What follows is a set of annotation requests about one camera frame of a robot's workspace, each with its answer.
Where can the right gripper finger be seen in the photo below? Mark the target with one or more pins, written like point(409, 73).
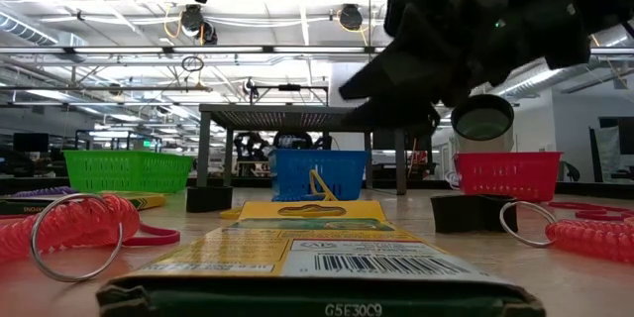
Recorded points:
point(391, 115)
point(396, 79)

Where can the black eraser block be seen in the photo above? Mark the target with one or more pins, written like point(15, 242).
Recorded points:
point(470, 213)

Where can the yellow crayon box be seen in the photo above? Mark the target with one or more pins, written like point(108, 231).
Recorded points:
point(317, 257)
point(143, 201)

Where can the black office chair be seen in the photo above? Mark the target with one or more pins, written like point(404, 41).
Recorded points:
point(570, 171)

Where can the background robot arms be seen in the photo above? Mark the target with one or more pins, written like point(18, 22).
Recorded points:
point(292, 139)

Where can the blue plastic basket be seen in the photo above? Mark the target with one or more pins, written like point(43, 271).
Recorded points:
point(297, 158)

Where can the small ceiling reel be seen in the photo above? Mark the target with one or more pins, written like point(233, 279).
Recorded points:
point(250, 86)

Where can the grey perforated metal shelf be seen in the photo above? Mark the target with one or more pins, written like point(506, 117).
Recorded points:
point(272, 109)

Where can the red plastic basket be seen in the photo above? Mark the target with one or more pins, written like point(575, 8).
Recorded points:
point(507, 161)

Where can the green plastic basket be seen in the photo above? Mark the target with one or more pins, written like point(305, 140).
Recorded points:
point(124, 156)

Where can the black monitor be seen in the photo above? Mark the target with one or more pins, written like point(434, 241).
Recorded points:
point(31, 141)

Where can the black overhead camera rig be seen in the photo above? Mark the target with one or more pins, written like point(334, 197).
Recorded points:
point(289, 87)

